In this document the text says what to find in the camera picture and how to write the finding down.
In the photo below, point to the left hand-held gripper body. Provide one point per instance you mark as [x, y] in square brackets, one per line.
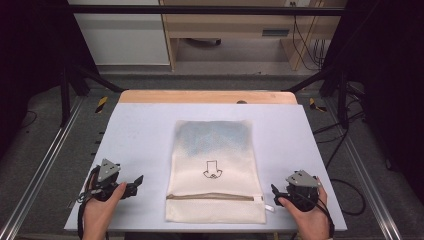
[107, 170]

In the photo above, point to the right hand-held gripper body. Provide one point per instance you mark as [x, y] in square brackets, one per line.
[302, 191]

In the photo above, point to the cream mesh laundry bag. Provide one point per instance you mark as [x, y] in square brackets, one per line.
[213, 153]

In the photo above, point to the person's right hand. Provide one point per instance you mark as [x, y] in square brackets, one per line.
[311, 220]

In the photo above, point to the person's left hand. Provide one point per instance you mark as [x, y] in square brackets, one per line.
[98, 215]

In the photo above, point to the white table mat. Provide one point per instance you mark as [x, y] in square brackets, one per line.
[140, 140]

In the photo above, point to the wooden table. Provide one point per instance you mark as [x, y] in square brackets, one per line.
[200, 96]

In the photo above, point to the black curtain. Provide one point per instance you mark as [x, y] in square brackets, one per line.
[393, 83]
[33, 66]

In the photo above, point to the white cabinet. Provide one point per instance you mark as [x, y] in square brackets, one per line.
[123, 40]

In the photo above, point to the light wooden desk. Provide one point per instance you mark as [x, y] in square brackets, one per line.
[233, 23]

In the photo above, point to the aluminium floor rail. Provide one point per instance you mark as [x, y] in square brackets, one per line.
[366, 173]
[43, 166]

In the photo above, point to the black frame stand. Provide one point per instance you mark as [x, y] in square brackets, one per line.
[65, 96]
[342, 100]

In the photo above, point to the black horizontal frame bar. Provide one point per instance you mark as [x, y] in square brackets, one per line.
[200, 10]

